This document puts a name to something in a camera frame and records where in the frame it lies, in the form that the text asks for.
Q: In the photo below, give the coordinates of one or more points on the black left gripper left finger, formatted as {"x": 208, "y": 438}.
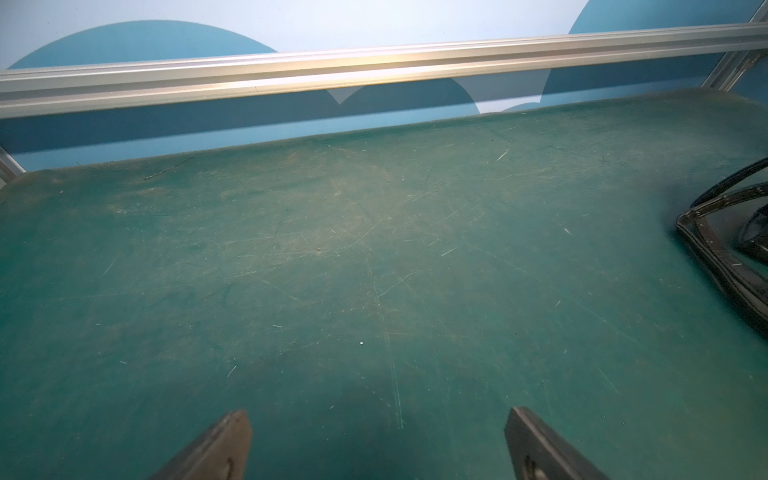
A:
{"x": 220, "y": 452}

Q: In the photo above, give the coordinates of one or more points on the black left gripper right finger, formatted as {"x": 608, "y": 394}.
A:
{"x": 537, "y": 451}

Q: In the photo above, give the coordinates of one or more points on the horizontal aluminium frame rail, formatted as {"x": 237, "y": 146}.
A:
{"x": 60, "y": 90}

